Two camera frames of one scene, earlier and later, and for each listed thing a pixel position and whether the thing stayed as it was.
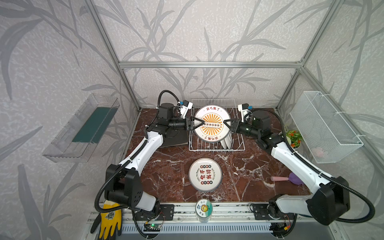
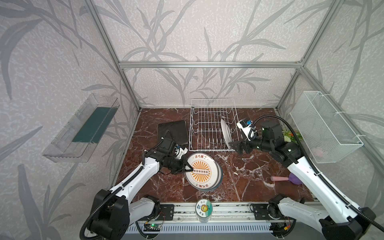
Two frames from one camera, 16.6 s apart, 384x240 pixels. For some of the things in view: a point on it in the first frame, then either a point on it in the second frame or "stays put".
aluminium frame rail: x=300 y=65 stays put
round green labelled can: x=204 y=210 stays put
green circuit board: x=152 y=227 stays put
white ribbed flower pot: x=294 y=138 stays put
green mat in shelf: x=96 y=125 stays put
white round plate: x=223 y=142 to x=207 y=172
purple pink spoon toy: x=293 y=177 stays put
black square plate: x=174 y=136 stays put
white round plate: x=214 y=129 to x=211 y=173
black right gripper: x=235 y=126 to x=241 y=146
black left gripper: x=188 y=123 to x=180 y=163
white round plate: x=228 y=140 stays put
